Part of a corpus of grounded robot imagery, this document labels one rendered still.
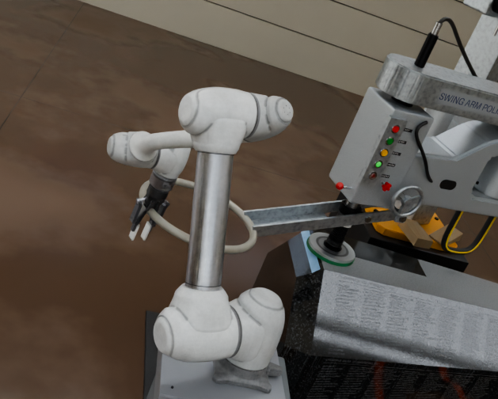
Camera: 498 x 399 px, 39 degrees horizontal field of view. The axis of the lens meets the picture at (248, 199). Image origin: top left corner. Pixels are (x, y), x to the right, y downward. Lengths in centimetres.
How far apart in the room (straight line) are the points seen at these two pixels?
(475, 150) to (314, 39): 610
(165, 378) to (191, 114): 75
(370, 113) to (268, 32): 614
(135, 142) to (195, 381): 79
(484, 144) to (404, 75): 54
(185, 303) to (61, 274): 197
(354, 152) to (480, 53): 112
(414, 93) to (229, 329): 120
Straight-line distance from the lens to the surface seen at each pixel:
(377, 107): 277
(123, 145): 235
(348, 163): 286
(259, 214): 288
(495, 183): 322
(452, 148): 303
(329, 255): 298
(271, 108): 194
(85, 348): 343
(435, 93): 275
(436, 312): 315
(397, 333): 303
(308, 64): 904
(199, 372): 214
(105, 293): 379
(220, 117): 187
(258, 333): 203
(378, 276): 306
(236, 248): 258
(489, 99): 291
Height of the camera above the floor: 222
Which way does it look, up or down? 25 degrees down
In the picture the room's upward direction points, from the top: 22 degrees clockwise
